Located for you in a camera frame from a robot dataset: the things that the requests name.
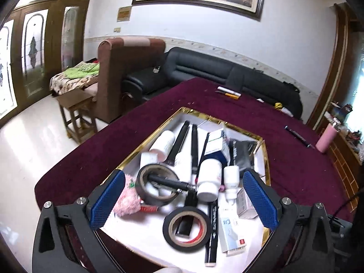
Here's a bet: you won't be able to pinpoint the brown armchair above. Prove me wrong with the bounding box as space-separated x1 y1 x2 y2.
95 37 166 123

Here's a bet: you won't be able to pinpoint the thin black pen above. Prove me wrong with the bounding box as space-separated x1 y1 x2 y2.
196 132 210 177

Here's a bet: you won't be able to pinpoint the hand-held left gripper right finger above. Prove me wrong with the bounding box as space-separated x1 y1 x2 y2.
242 169 342 273

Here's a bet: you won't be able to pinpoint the white pen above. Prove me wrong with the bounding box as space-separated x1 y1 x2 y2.
217 86 242 96

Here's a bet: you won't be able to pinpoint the black marker pink end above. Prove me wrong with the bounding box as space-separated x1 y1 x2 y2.
190 124 200 184

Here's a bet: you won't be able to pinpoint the pink plush toy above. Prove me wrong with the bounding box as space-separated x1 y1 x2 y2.
112 173 143 219

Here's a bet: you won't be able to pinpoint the green cloth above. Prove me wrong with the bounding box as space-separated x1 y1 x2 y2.
63 62 101 79

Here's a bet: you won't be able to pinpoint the small wall plaque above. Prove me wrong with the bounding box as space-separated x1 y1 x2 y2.
116 6 132 22

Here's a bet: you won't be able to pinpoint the maroon table cloth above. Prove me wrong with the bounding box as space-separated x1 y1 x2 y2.
34 77 356 273

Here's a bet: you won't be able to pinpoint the gold-rimmed white tray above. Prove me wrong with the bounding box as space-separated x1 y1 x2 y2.
98 106 271 266

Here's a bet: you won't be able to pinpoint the black leather sofa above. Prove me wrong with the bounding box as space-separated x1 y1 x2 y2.
122 47 303 120

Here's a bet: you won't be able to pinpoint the black metal-tipped pen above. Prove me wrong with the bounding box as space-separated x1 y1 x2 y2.
148 174 197 192

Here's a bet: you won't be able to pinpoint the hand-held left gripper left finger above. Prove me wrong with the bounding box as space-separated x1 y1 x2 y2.
31 169 126 273

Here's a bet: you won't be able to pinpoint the blue white carton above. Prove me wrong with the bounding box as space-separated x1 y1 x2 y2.
205 129 231 167

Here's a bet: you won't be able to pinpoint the black cable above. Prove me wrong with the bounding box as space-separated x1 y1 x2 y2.
333 190 364 217

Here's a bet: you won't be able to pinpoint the pink tumbler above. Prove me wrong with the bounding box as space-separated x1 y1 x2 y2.
315 123 341 153

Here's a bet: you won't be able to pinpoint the long white carton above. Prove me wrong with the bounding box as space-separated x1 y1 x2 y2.
217 197 247 258

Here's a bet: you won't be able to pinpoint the small white box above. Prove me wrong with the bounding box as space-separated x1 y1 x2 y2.
140 152 158 174

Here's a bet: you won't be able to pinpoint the black marker white print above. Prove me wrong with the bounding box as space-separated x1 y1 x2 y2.
205 202 219 267

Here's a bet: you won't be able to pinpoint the wooden stool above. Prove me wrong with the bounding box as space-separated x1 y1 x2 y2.
57 95 99 144

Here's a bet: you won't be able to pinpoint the plain black sachet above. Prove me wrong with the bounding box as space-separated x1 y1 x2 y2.
229 138 258 169

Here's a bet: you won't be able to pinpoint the dark blue pen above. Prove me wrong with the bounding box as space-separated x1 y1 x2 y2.
284 125 316 149

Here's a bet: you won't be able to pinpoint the wooden glass-panel doors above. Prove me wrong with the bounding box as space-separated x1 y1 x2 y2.
0 0 96 128

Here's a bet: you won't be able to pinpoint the flat white packet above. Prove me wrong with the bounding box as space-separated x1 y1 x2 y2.
173 151 194 184

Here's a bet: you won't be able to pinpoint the yellow pen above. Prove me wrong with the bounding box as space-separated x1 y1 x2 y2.
215 89 240 100

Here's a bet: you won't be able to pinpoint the small grey box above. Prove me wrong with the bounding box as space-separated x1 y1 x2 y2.
236 188 258 219

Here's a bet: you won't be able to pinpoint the small white dropper bottle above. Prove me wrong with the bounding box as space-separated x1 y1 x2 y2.
223 165 240 205

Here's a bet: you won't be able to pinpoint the wooden door frame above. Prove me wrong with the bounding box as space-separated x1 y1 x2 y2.
306 3 359 131

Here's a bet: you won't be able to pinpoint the black tape roll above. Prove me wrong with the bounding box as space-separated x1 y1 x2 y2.
163 206 212 253

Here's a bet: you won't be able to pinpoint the white pill bottle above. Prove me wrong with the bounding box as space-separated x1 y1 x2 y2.
196 159 223 202

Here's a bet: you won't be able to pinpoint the wooden side cabinet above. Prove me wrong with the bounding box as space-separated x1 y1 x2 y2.
321 131 364 214

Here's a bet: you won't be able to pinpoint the white cosmetic tube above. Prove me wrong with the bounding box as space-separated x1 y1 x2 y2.
148 130 176 162

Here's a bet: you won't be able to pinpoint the black rectangular case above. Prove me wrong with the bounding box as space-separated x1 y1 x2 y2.
176 190 200 236

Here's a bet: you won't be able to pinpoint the grey tape roll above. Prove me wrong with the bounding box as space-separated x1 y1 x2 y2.
136 163 182 207

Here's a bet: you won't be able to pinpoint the patterned blanket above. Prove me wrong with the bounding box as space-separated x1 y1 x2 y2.
50 71 100 96

